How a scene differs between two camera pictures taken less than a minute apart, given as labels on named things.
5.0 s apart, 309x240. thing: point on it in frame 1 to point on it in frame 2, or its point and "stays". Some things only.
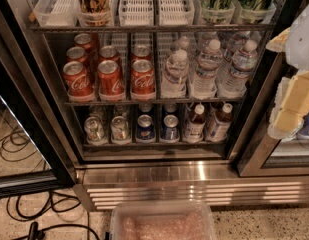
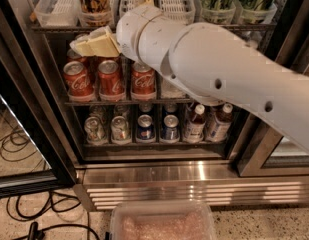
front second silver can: (120, 130) stays
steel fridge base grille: (103, 183) stays
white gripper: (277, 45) to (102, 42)
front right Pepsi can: (170, 130) stays
